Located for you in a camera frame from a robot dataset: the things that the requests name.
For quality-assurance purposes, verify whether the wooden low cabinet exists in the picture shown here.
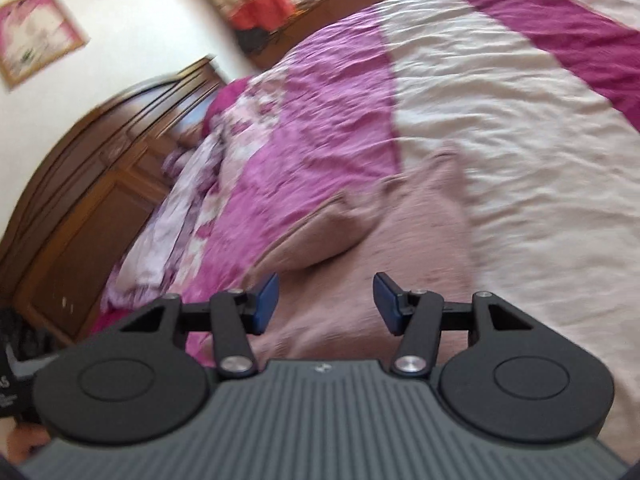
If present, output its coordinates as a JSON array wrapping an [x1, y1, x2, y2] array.
[[245, 0, 383, 70]]

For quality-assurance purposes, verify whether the magenta pillow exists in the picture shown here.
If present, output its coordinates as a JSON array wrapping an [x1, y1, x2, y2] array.
[[201, 77, 250, 139]]

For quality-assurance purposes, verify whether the dark wooden headboard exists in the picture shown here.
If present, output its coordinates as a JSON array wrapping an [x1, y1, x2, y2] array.
[[1, 56, 224, 344]]

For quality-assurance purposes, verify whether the framed pink picture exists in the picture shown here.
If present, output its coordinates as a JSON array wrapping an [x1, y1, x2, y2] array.
[[1, 0, 89, 90]]

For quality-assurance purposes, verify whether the pink knitted cardigan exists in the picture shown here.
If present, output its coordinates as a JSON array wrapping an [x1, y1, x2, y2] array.
[[184, 144, 482, 369]]

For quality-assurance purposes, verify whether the person's left hand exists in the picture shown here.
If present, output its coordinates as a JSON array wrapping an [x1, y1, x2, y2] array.
[[0, 418, 51, 464]]

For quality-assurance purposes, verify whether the magenta striped bedspread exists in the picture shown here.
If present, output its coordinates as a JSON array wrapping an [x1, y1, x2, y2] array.
[[89, 0, 640, 461]]

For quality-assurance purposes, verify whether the floral purple quilt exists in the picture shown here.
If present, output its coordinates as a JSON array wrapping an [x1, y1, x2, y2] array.
[[100, 73, 286, 313]]

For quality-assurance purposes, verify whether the dark bag by curtain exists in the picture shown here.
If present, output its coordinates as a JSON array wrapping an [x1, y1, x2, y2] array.
[[233, 27, 280, 56]]

